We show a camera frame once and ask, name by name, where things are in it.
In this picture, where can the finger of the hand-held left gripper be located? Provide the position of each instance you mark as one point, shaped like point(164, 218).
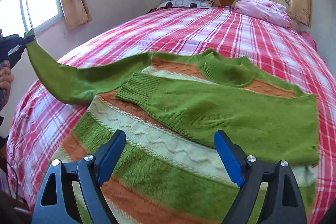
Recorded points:
point(22, 42)

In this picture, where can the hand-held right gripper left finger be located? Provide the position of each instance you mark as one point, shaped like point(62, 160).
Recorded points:
point(111, 153)

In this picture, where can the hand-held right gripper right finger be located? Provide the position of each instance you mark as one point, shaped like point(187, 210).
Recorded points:
point(227, 154)

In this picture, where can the green striped knitted sweater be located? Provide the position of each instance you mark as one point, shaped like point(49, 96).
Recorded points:
point(210, 108)

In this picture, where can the person's left hand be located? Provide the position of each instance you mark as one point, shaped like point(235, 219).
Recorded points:
point(5, 77)

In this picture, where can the red plaid bed blanket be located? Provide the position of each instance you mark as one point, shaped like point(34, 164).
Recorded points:
point(210, 27)

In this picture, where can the pink cloth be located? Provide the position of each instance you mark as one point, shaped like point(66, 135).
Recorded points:
point(308, 39)

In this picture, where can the pink pillow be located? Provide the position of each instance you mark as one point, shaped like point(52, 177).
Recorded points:
point(262, 10)

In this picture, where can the grey patterned pillow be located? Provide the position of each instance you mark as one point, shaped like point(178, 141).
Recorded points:
point(183, 1)

